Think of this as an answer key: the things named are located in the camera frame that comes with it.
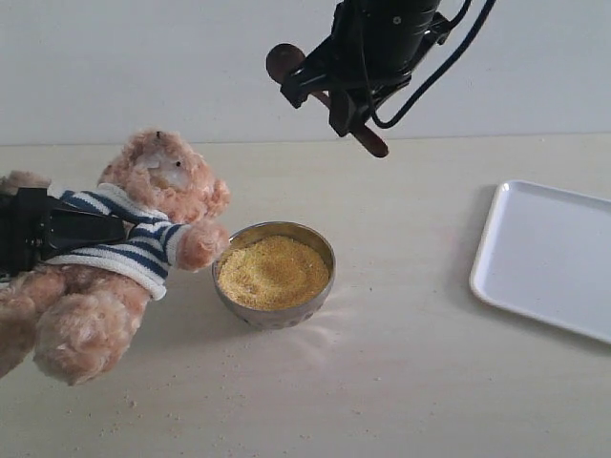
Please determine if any steel bowl of yellow grain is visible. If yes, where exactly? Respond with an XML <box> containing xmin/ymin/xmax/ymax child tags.
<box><xmin>212</xmin><ymin>221</ymin><xmax>336</xmax><ymax>329</ymax></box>

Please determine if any dark red wooden spoon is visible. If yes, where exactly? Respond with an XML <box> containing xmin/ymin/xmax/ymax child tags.
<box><xmin>265</xmin><ymin>43</ymin><xmax>390</xmax><ymax>158</ymax></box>

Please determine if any white rectangular plastic tray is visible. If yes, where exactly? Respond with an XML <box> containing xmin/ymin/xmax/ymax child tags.
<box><xmin>470</xmin><ymin>179</ymin><xmax>610</xmax><ymax>343</ymax></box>

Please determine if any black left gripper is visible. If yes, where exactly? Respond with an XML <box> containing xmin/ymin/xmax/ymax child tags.
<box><xmin>1</xmin><ymin>187</ymin><xmax>126</xmax><ymax>280</ymax></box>

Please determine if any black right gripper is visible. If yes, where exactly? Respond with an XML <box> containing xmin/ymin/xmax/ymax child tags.
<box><xmin>281</xmin><ymin>0</ymin><xmax>452</xmax><ymax>137</ymax></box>

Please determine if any black camera cable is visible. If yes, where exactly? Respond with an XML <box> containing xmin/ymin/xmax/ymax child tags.
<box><xmin>362</xmin><ymin>0</ymin><xmax>497</xmax><ymax>129</ymax></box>

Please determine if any brown teddy bear striped shirt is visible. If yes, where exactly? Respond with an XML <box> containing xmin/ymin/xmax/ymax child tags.
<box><xmin>1</xmin><ymin>129</ymin><xmax>230</xmax><ymax>385</ymax></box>

